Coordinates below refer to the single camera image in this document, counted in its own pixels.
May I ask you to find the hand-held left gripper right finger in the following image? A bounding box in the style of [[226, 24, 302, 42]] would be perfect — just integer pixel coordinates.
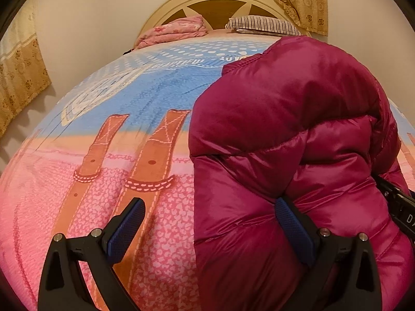
[[274, 197, 383, 311]]

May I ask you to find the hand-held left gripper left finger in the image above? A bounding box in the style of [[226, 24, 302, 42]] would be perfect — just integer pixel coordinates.
[[37, 197, 145, 311]]

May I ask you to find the magenta puffer jacket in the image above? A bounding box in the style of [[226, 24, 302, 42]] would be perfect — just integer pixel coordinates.
[[188, 36, 415, 311]]

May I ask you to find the blue and pink printed bedspread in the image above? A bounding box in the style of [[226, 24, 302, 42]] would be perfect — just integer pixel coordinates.
[[0, 34, 415, 311]]

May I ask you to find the folded pink blanket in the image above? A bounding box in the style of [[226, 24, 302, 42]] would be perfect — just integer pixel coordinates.
[[134, 16, 208, 49]]

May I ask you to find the striped pillow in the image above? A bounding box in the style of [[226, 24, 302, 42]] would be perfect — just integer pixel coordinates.
[[225, 16, 302, 36]]

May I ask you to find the cream wooden headboard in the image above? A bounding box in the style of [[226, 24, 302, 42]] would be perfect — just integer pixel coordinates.
[[138, 0, 312, 41]]

